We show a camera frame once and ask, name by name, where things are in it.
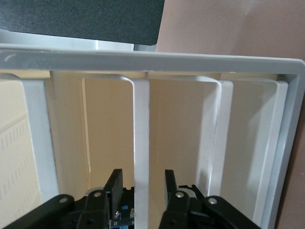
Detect white drawer cabinet housing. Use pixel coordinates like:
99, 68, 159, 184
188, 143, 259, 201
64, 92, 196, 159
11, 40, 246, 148
0, 28, 305, 229

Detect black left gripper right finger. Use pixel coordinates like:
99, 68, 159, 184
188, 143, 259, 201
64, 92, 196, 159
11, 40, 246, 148
159, 169, 260, 229

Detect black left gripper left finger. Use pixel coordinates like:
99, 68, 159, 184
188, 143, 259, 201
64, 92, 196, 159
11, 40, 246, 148
2, 168, 124, 229

